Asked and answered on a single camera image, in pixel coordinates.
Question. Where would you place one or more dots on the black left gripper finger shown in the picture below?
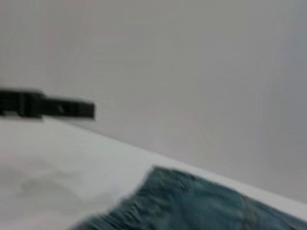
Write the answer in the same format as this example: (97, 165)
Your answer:
(36, 106)

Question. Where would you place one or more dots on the blue denim shorts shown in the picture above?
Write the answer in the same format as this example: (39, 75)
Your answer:
(192, 206)

